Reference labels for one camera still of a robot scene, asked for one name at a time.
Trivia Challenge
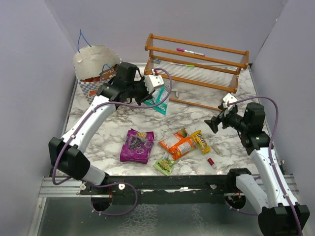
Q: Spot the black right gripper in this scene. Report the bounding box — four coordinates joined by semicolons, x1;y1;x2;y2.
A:
205;105;250;133

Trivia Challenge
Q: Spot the yellow M&M's candy bag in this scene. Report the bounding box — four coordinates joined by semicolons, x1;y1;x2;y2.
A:
190;130;211;154

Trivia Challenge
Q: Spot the teal snack bag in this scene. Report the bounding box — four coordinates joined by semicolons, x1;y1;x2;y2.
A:
144;84;170;116

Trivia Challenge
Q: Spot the checkered paper bag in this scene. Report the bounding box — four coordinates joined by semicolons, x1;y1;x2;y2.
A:
73;32;123;104

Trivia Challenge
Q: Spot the brown sea salt snack bag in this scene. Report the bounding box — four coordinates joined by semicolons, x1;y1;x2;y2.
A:
99;64;119;81

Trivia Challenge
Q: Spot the red chip bag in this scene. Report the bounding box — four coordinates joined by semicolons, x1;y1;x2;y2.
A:
80;76;101;83

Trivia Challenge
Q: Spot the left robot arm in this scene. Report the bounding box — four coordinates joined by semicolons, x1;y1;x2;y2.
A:
49;62;162;194

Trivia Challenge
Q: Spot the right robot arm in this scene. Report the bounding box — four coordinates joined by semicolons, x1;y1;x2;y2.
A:
205;102;310;236

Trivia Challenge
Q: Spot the orange snack bag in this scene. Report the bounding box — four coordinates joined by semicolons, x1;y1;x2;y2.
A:
159;128;195;160

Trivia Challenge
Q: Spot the purple raisin snack bag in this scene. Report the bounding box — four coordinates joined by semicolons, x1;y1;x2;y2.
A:
120;129;155;164

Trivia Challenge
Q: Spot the small beige wrapper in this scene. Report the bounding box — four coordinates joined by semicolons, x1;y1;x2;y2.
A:
211;144;222;155

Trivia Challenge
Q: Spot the red lip balm tube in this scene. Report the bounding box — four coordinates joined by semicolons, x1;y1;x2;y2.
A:
207;158;217;169

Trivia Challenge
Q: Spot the wooden shelf rack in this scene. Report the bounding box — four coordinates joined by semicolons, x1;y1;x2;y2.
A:
144;33;249;111

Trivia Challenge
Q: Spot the green marker pen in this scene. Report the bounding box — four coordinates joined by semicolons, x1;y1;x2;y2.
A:
169;62;195;68

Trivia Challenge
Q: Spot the light green candy packet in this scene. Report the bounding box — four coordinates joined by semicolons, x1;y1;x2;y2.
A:
153;152;177;176

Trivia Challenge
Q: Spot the pink marker pen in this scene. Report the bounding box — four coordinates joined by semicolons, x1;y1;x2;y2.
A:
176;48;205;57

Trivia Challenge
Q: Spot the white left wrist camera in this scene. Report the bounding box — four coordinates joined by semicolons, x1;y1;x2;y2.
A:
144;74;164;94

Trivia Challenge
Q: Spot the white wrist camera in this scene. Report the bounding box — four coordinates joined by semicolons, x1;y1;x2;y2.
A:
218;93;237;110
144;74;164;94

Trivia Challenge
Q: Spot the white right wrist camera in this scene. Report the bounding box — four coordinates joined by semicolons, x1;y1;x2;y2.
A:
218;93;237;110

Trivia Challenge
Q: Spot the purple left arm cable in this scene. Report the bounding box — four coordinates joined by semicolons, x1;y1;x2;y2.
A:
51;67;173;217

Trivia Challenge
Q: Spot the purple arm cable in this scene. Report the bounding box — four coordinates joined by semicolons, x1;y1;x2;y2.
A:
51;67;173;217
225;95;305;236

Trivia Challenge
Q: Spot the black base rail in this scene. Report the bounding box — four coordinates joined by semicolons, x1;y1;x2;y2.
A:
80;175;239;206

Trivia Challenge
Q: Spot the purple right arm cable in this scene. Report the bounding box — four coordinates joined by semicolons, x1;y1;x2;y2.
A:
225;95;305;236

